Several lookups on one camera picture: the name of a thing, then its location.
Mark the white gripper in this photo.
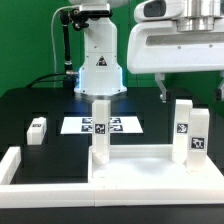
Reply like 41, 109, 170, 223
127, 20, 224, 103

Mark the white desk tabletop tray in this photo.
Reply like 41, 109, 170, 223
88, 144, 224, 189

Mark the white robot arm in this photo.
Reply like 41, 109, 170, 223
68, 0, 224, 101

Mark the fiducial marker sheet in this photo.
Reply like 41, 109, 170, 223
61, 116, 143, 134

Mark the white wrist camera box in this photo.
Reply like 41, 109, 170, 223
134, 0, 185, 23

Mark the mounted grey camera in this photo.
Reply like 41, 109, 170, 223
79, 3, 111, 17

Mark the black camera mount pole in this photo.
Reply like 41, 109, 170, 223
60, 10, 75, 91

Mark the white camera cable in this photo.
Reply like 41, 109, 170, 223
50, 5, 73, 89

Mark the black cable on table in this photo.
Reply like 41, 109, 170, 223
25, 72, 69, 89

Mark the white U-shaped obstacle frame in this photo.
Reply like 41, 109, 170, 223
0, 147, 224, 208

